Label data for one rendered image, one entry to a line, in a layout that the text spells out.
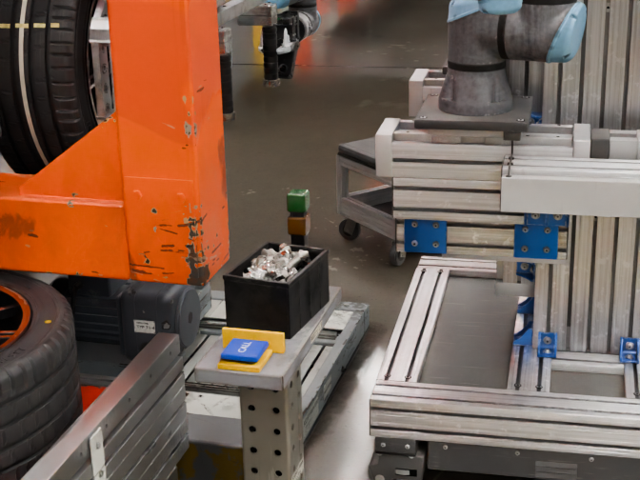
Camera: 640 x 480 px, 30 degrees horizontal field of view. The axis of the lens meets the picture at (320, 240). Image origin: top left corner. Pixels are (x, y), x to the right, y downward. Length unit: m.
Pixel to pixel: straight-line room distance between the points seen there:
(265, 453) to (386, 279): 1.45
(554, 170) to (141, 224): 0.80
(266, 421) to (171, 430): 0.23
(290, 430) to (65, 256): 0.57
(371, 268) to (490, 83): 1.54
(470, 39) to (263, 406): 0.82
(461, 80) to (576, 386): 0.72
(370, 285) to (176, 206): 1.48
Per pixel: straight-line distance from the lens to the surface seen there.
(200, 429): 2.65
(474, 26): 2.37
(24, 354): 2.19
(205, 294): 3.29
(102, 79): 2.67
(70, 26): 2.64
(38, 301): 2.41
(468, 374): 2.69
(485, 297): 3.09
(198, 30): 2.26
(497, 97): 2.42
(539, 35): 2.33
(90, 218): 2.40
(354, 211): 3.96
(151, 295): 2.65
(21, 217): 2.47
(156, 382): 2.41
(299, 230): 2.46
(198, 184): 2.29
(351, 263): 3.88
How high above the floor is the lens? 1.41
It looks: 20 degrees down
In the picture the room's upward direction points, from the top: 1 degrees counter-clockwise
